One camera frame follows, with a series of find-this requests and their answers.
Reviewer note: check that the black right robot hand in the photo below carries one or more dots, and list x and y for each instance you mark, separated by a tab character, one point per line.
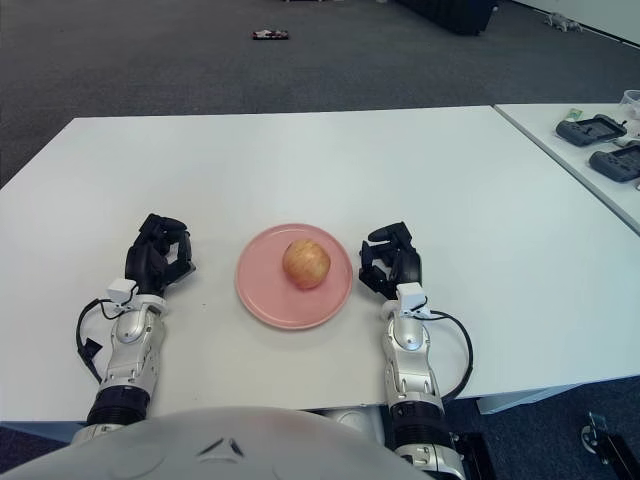
407	265

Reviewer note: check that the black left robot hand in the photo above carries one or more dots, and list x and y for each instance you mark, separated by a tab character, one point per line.
147	260

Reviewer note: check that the red yellow apple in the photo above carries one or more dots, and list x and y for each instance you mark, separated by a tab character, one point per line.
306	264

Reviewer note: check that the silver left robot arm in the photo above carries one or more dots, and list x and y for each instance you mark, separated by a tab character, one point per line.
130	350

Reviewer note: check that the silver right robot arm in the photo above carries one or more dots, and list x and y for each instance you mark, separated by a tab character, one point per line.
410	375

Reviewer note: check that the pink round plate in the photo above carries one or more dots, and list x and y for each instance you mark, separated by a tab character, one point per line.
265	300

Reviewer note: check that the black robot stand plate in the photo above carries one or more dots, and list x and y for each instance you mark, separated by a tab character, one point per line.
475	457

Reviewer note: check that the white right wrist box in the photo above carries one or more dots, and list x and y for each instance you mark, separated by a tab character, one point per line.
410	297

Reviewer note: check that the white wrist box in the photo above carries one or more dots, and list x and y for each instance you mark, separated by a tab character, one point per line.
410	297
121	291

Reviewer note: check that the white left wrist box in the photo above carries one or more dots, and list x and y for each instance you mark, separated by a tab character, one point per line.
121	291

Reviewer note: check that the grey robot torso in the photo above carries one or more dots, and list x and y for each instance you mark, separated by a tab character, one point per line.
200	450

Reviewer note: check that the small green packet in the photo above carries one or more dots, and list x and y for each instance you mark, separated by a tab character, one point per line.
574	114

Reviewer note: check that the dark grey handheld controller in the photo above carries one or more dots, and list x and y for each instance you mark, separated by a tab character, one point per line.
590	131
617	165

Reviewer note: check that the black cabinet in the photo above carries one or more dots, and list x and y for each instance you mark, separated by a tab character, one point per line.
450	15

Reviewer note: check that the small black floor object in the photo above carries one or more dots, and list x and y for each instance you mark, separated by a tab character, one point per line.
271	35

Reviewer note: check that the clear plastic cup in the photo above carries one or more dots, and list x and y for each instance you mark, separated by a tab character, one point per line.
633	102

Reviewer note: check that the grey toy on floor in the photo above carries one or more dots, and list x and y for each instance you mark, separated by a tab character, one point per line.
562	21

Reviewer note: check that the black caster frame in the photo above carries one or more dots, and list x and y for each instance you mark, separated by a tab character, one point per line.
615	445

